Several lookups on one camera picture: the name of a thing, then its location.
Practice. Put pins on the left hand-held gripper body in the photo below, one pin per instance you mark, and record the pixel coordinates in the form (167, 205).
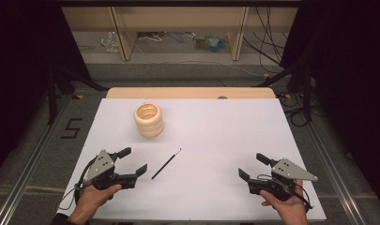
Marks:
(100, 164)

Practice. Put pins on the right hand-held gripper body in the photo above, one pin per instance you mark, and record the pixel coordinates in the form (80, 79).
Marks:
(287, 170)

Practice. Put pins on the person's left hand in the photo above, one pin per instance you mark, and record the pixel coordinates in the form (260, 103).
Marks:
(89, 200)

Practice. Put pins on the person's right hand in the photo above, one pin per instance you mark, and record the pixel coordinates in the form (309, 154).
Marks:
(291, 211)

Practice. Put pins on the thin black pen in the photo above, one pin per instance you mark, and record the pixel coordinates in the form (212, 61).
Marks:
(165, 164)

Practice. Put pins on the ribbed wooden cup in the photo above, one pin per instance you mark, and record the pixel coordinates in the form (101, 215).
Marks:
(149, 126)

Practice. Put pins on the white board sheet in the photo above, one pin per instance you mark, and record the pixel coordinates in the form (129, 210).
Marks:
(209, 150)

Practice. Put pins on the yellow tape piece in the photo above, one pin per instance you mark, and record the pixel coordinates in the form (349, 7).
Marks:
(79, 97)

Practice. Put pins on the black metal stand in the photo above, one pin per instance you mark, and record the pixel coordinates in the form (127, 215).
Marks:
(52, 93)
(306, 93)

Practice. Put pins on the wooden table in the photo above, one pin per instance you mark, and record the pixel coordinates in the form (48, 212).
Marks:
(178, 93)

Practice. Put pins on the clear plastic bag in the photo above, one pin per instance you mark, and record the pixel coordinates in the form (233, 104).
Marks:
(110, 42)

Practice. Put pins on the black curtain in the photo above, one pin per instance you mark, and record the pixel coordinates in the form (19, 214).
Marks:
(350, 78)
(22, 62)

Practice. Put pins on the colourful plastic things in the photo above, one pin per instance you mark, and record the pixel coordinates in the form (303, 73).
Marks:
(211, 43)

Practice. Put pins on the beige wooden shelf unit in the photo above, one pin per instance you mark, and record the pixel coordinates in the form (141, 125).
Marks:
(178, 18)

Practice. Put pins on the metal floor rail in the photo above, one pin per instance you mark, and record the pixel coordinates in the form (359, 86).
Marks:
(28, 175)
(334, 175)

